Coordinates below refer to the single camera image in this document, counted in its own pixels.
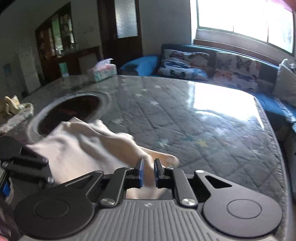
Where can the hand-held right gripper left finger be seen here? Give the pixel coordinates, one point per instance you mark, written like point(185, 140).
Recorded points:
point(140, 173)

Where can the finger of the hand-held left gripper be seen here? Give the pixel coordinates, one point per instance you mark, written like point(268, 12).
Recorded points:
point(25, 165)

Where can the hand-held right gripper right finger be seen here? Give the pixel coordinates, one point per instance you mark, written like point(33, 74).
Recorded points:
point(157, 173)

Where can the cream knit garment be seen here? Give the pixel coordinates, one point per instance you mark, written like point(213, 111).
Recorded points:
point(81, 148)

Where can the round black cooktop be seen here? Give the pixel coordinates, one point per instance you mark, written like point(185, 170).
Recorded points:
point(69, 109)

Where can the white cabinet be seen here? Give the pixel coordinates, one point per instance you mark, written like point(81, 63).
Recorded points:
point(27, 69)

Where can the green container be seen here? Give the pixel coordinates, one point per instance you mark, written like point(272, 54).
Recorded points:
point(63, 69)

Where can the pastel tissue box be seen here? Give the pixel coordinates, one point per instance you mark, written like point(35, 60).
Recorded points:
point(101, 71)

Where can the blue corner sofa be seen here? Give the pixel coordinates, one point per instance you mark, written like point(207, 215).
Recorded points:
point(143, 63)

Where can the butterfly print cushion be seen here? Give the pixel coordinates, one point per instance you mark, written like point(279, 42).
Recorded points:
point(182, 64)
point(235, 71)

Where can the dark wooden display cabinet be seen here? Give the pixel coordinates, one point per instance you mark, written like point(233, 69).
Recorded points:
point(57, 34)

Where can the dark door with frosted glass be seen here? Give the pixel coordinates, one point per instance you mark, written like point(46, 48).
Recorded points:
point(126, 18)

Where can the plain grey pillow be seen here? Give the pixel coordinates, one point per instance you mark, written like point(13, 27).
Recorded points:
point(286, 85)

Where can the large bright window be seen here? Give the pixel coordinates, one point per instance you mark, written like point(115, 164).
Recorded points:
point(242, 16)

